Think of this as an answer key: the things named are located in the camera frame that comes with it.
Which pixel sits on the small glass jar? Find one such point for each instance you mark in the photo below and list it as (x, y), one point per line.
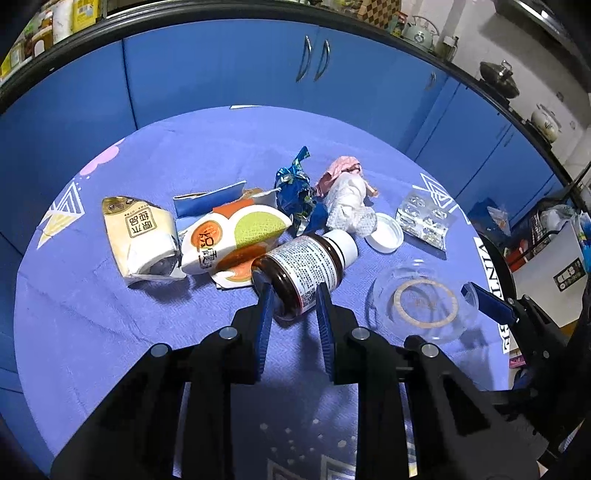
(450, 46)

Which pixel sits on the black wok with lid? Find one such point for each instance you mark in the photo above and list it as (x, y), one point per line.
(498, 76)

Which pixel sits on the beige white food wrapper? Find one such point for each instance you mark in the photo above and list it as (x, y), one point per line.
(134, 230)

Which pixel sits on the orange green flattened carton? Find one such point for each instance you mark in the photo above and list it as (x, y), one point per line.
(221, 240)

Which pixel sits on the pale green kettle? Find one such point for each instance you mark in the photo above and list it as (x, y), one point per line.
(418, 30)

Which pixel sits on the blue foil wrapper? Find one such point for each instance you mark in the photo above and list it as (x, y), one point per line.
(293, 191)

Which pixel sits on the clear round plastic lid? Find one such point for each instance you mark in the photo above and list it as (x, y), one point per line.
(383, 295)

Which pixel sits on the blue plastic bag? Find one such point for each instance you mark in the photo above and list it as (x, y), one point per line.
(482, 210)

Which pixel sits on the white box with black label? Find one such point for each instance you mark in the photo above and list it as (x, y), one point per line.
(568, 277)

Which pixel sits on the row of condiment jars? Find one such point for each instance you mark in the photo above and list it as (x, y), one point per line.
(39, 37)

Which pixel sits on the blue cardboard piece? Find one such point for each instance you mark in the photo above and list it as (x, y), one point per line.
(207, 203)

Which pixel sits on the brown pill bottle white label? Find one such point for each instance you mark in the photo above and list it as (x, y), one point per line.
(300, 267)

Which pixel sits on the crumpled white paper towel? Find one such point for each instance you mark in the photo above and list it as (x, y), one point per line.
(346, 203)

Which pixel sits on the white round lid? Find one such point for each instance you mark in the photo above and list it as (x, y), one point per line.
(385, 235)

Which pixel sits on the clear blister pack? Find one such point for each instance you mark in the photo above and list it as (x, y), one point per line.
(422, 221)

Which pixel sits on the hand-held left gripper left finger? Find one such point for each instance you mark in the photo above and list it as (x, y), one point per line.
(265, 323)

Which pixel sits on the checkered cutting board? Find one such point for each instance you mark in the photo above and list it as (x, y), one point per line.
(381, 9)

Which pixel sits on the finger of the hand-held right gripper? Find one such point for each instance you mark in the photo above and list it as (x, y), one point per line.
(489, 302)

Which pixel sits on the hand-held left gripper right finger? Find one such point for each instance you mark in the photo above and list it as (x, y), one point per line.
(323, 332)

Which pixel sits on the pink crumpled wrapper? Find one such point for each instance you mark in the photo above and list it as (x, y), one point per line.
(341, 166)

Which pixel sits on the white ceramic pot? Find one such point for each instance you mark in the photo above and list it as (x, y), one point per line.
(545, 120)

